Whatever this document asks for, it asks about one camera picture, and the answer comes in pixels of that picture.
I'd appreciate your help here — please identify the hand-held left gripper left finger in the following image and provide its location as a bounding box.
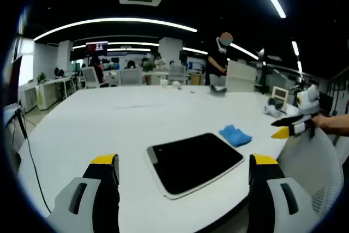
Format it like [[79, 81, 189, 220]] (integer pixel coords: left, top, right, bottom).
[[46, 153, 121, 233]]

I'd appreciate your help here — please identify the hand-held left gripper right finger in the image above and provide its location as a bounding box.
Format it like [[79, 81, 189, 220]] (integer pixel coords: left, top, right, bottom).
[[247, 153, 325, 233]]

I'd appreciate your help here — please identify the blue cleaning cloth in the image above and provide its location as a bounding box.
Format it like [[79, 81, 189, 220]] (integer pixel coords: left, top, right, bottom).
[[219, 124, 253, 148]]

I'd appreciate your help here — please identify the black tablet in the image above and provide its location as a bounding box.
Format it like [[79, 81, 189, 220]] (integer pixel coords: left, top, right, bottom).
[[146, 133, 245, 200]]

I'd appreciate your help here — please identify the person's right hand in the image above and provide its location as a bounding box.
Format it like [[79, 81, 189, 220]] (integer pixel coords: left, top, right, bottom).
[[311, 114, 335, 135]]

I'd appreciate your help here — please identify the grey white crumpled item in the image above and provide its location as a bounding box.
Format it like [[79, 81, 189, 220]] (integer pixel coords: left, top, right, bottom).
[[263, 98, 287, 118]]

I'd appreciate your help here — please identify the white mesh office chair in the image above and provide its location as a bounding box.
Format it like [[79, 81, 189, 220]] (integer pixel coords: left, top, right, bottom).
[[276, 128, 345, 217]]

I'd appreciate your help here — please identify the grey desk lamp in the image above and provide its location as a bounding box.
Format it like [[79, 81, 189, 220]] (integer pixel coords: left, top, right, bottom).
[[255, 47, 271, 94]]

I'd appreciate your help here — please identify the white partition board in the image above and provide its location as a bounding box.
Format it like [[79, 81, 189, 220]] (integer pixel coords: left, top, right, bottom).
[[226, 59, 257, 93]]

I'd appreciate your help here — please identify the white low cabinet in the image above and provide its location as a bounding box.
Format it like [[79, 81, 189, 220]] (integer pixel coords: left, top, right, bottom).
[[20, 76, 75, 111]]

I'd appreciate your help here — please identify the small potted plant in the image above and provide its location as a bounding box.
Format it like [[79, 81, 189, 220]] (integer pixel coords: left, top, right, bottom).
[[36, 72, 49, 85]]

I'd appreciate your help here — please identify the black monitor on stand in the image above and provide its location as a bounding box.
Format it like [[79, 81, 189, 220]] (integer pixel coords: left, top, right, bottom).
[[2, 55, 28, 140]]

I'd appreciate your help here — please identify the long curved ceiling light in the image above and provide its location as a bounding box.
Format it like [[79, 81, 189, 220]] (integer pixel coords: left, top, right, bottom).
[[33, 17, 198, 41]]

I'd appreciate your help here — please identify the black floor cable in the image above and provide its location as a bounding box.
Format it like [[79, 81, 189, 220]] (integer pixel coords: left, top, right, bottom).
[[16, 107, 52, 213]]

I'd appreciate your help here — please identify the red wall screen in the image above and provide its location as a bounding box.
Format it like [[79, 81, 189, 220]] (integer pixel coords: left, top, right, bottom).
[[85, 41, 109, 57]]

